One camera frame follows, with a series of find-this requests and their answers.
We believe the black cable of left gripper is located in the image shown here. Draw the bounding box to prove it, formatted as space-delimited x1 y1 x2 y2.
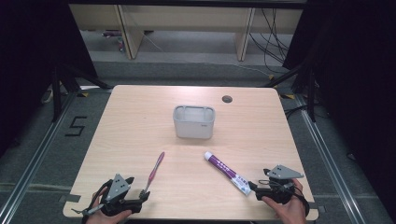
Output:
81 179 114 224

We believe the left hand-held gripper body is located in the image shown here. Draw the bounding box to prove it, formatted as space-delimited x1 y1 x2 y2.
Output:
92 173 144 217

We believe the black metal stand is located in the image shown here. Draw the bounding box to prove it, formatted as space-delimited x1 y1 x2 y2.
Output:
50 63 114 123
257 61 318 123

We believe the person's right hand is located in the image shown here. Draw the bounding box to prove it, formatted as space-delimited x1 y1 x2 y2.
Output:
261 178 308 224

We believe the silver floor rail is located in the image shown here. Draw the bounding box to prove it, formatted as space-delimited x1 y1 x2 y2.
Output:
294 94 366 224
0 92 78 222

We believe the pink toothbrush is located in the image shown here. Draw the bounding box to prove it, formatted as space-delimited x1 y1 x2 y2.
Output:
138 151 166 200

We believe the beige wooden desk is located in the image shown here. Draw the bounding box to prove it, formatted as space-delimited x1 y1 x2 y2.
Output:
68 3 304 62

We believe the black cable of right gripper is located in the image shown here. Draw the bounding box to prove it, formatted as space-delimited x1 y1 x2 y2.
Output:
290 186 311 217

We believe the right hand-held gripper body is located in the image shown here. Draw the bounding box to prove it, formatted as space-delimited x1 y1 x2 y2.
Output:
255 164 304 205

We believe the person's left hand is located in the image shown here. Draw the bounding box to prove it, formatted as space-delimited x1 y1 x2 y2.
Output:
85 186 134 224

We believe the white plastic storage container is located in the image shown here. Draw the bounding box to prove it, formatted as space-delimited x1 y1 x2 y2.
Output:
172 105 217 140

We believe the bundle of black cables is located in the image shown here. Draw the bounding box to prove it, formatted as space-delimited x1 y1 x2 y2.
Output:
248 7 294 75

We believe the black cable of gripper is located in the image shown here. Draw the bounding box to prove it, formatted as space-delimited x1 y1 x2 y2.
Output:
290 186 311 217
81 179 114 224

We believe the small colourful clutter under desk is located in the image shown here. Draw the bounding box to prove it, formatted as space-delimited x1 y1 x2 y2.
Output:
101 29 126 52

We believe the purple and white toothpaste tube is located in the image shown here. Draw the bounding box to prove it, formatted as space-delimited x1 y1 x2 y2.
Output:
204 150 252 197

